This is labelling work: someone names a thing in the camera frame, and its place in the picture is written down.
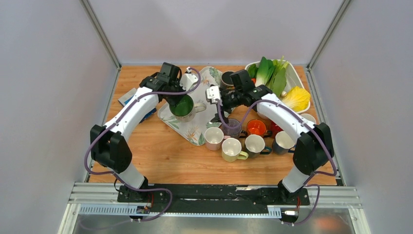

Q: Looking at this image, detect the black floral mug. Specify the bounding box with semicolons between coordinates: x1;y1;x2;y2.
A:
220;71;234;90

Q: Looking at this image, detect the large floral cream mug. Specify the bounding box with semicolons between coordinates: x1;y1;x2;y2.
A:
169;95;207;122

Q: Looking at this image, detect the orange mug black handle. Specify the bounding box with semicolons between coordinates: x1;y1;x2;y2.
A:
246;119;272;138

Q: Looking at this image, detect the purple mug black handle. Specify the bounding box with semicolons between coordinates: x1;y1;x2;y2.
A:
222;118;248;139

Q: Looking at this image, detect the red mug black handle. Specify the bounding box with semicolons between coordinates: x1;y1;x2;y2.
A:
269;121;283;137

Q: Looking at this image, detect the dark green faceted mug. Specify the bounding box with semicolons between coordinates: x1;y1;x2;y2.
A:
244;134;272;158

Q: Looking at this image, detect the pink faceted mug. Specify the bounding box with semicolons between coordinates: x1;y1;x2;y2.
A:
204;127;230;151

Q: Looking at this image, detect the lime green faceted mug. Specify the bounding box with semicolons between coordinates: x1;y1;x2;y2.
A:
222;138;249;162

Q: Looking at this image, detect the dark blue faceted mug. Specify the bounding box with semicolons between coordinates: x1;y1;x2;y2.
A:
272;131;296;155

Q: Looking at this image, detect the pale yellow mug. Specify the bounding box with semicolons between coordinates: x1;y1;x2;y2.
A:
300;113;317;124

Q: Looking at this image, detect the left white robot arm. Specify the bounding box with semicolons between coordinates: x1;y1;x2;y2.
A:
85;62;201;202

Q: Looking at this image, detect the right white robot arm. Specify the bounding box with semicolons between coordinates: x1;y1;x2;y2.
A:
206;70;334;204

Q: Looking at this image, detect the green bok choy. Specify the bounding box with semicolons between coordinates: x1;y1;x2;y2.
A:
247;56;289;98

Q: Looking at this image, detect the white vegetable tub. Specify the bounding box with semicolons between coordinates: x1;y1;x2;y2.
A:
244;61;312;121

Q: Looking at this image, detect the yellow napa cabbage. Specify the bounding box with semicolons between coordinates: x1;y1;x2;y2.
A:
282;86;311;112

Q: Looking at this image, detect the floral white serving tray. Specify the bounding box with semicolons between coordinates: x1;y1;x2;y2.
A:
157;66;222;146

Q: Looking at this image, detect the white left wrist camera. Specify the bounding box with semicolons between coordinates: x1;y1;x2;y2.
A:
179;67;200;93

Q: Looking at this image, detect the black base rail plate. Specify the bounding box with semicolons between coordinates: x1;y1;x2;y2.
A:
117;184;310;214

